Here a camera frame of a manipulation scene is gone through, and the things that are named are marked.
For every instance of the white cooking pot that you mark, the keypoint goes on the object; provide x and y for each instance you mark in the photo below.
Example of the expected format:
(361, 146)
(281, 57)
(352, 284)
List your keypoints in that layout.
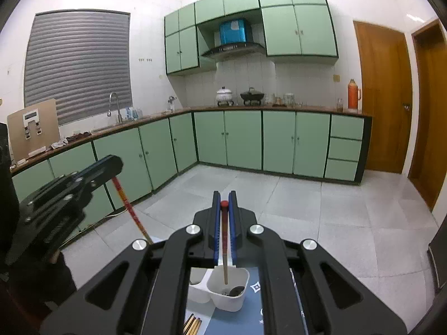
(224, 95)

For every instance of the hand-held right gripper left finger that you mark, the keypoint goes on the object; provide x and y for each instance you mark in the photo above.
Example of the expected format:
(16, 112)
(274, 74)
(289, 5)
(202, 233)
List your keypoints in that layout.
(218, 223)

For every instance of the cardboard box on counter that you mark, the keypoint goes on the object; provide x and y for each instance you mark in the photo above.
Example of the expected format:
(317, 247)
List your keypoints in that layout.
(49, 125)

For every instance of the row of wall sockets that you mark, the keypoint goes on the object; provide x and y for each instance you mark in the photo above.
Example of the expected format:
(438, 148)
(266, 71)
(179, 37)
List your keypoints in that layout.
(145, 59)

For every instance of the small glass jar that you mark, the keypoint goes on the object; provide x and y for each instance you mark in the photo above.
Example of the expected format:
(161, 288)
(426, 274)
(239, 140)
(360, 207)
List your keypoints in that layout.
(339, 105)

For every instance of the steel kitchen faucet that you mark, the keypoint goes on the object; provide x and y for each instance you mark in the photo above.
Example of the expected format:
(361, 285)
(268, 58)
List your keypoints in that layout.
(115, 106)

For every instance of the green wall cabinet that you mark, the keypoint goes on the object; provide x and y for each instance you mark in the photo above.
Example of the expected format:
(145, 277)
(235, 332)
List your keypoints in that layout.
(181, 45)
(297, 24)
(227, 3)

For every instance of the bamboo chopstick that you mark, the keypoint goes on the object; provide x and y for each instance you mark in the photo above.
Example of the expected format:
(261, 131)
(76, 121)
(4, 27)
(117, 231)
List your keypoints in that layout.
(191, 327)
(195, 328)
(187, 326)
(198, 328)

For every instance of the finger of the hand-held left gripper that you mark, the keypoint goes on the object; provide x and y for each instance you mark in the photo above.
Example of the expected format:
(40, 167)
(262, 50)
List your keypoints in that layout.
(87, 185)
(99, 165)

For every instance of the red lacquered chopstick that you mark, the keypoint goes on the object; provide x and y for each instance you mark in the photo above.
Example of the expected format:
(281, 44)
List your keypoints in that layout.
(225, 237)
(131, 209)

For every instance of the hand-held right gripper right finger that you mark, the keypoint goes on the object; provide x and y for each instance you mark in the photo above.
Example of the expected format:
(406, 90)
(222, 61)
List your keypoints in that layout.
(233, 223)

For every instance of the black wok with lid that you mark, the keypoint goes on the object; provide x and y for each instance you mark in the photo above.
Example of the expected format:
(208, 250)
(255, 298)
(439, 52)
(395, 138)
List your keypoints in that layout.
(252, 96)

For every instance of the white twin utensil holder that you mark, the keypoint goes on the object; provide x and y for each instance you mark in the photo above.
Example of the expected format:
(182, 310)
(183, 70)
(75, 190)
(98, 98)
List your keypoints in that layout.
(227, 302)

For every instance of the green base cabinets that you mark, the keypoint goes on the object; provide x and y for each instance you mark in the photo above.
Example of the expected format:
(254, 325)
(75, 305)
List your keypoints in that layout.
(244, 139)

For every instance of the black range hood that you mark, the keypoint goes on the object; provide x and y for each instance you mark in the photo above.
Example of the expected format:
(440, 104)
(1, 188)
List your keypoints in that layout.
(232, 50)

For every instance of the white rag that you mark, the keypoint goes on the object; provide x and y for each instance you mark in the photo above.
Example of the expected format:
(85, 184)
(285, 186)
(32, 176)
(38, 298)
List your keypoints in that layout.
(58, 143)

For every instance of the black spoon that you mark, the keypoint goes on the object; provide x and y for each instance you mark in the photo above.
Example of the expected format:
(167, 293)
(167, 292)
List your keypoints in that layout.
(236, 290)

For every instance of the plain wooden door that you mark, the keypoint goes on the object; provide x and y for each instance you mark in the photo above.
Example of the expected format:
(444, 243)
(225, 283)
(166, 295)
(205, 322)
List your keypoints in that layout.
(431, 111)

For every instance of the blue printed table mat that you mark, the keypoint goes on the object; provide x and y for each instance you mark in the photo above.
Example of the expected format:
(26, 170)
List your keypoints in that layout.
(251, 309)

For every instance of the white bracket device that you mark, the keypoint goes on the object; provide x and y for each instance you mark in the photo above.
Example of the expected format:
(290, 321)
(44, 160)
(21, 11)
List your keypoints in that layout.
(32, 118)

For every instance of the blue shiny box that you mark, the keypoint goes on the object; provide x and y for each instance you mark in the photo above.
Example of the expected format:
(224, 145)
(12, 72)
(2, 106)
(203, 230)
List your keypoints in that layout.
(234, 31)

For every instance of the grey window roller blind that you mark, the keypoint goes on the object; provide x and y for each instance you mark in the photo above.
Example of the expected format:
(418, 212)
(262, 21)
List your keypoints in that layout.
(76, 66)

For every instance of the orange thermos flask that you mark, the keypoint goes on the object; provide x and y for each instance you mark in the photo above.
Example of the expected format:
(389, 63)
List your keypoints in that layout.
(353, 96)

